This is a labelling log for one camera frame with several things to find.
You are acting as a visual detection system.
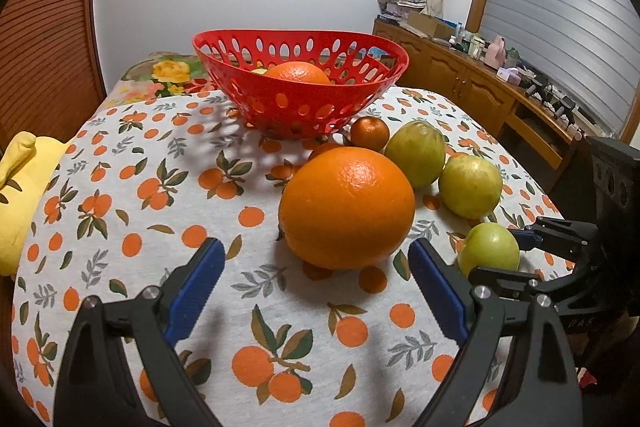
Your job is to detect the pink bag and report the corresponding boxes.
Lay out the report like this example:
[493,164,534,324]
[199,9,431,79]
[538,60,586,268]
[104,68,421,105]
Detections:
[484,36,508,70]

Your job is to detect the yellow plush toy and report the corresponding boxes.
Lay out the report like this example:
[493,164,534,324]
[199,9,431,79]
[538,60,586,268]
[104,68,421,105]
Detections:
[0,131,71,278]

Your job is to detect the oval green guava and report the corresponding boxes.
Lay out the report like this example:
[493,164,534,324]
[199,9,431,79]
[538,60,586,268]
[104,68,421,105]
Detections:
[384,119,447,190]

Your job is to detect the floral blanket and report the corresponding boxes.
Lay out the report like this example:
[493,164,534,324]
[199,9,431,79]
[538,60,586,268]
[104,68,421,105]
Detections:
[107,52,231,108]

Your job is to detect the small green guava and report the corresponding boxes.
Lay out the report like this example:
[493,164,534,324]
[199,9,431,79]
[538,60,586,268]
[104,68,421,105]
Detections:
[457,222,521,280]

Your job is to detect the orange-print white tablecloth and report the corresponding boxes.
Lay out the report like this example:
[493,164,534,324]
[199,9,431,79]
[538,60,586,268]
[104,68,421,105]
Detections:
[10,87,576,427]

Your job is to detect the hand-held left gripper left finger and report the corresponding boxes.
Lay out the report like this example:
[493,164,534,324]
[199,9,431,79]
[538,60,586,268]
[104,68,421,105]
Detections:
[52,237,226,427]

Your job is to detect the pile of newspapers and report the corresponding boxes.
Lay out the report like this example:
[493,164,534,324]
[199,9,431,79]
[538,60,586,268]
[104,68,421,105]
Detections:
[376,0,426,22]

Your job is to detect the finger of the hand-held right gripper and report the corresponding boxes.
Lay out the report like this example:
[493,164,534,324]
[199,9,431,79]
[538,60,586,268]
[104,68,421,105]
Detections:
[467,265,577,304]
[510,216,599,264]

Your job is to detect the large orange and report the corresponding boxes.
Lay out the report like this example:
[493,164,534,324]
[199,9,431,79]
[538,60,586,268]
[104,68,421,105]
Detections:
[278,147,416,270]

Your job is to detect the red perforated plastic basket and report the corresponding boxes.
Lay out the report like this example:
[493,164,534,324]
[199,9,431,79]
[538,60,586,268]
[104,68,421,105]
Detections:
[192,29,410,140]

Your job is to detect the round yellow-green guava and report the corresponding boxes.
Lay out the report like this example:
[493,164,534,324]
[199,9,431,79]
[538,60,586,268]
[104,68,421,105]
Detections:
[439,155,503,219]

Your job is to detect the open cardboard box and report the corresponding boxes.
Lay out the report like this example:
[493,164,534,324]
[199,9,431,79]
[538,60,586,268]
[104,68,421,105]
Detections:
[398,9,453,40]

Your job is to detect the group of small bottles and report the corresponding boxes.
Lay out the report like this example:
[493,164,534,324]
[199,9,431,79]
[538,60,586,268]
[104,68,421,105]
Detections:
[448,29,487,60]

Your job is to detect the small orange tangerine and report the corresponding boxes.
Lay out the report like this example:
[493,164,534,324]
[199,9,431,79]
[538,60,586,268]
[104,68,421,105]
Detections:
[307,142,346,160]
[349,116,390,152]

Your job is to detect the wooden louvred wardrobe door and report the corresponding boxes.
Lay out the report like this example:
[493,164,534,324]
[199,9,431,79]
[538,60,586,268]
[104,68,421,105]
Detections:
[0,0,106,158]

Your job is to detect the wooden sideboard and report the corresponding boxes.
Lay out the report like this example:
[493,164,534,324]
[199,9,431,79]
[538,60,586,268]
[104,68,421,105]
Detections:
[372,19,596,172]

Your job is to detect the medium orange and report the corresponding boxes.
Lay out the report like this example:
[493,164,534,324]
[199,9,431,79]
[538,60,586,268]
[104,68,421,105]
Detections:
[262,62,332,86]

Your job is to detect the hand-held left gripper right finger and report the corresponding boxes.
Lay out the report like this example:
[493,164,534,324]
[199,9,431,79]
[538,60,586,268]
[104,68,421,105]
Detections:
[407,238,583,427]

